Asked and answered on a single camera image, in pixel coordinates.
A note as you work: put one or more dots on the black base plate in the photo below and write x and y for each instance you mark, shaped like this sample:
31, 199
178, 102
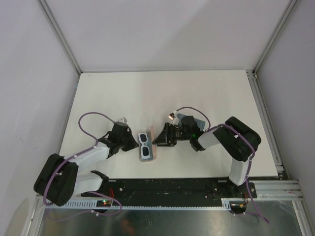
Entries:
175, 190

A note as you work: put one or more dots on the aluminium front rail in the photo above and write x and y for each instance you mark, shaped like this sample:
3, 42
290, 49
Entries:
278, 190

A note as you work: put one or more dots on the aluminium frame post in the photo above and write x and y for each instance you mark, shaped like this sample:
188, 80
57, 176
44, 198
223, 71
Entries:
280, 26
43, 4

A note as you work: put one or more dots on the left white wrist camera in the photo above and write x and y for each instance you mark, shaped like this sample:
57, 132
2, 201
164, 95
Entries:
122, 120

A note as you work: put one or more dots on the pink glasses case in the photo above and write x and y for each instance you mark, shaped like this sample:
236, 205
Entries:
151, 136

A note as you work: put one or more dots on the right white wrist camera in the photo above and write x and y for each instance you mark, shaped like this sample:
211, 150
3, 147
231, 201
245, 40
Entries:
173, 117

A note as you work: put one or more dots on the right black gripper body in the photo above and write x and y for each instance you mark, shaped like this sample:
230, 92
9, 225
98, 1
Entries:
177, 134

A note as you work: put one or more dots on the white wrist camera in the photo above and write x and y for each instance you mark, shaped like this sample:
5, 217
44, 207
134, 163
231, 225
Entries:
173, 117
122, 120

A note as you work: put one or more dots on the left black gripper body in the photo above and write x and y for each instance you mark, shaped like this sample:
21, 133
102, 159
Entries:
121, 142

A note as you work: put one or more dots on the left aluminium frame post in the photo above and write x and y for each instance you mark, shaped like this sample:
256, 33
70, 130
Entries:
43, 4

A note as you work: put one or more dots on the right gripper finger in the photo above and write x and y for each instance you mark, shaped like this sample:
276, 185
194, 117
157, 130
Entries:
163, 136
168, 143

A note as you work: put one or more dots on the white frame sunglasses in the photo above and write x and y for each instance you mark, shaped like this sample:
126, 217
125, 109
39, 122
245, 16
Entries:
145, 151

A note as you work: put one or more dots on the grey slotted cable duct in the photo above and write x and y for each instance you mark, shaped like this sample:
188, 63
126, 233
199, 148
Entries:
110, 204

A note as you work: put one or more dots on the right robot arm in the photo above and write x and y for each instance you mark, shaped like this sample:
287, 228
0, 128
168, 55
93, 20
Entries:
240, 141

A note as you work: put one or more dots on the blue glasses case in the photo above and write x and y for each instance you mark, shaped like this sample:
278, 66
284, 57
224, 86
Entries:
200, 123

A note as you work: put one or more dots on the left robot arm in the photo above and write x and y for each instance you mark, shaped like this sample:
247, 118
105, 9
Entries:
61, 177

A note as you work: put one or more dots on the right aluminium frame post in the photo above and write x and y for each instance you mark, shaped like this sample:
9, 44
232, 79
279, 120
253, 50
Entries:
280, 26

